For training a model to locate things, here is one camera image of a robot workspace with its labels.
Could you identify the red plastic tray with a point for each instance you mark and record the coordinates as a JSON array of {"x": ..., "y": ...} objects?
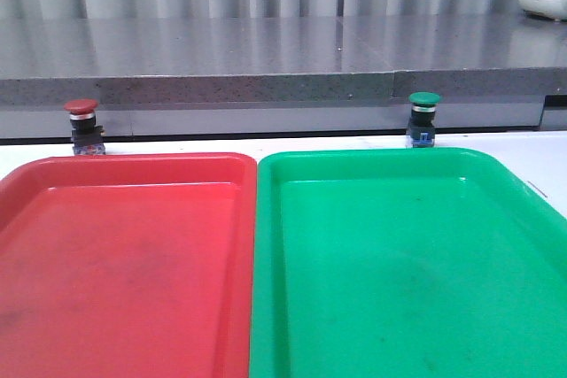
[{"x": 128, "y": 266}]

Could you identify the grey stone counter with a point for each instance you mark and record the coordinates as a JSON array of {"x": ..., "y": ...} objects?
[{"x": 197, "y": 78}]

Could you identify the green mushroom push button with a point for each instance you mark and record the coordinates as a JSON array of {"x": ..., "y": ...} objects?
[{"x": 421, "y": 131}]

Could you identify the green plastic tray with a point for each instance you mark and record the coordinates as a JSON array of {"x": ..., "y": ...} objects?
[{"x": 405, "y": 263}]

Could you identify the red mushroom push button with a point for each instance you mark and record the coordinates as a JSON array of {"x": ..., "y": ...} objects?
[{"x": 87, "y": 135}]

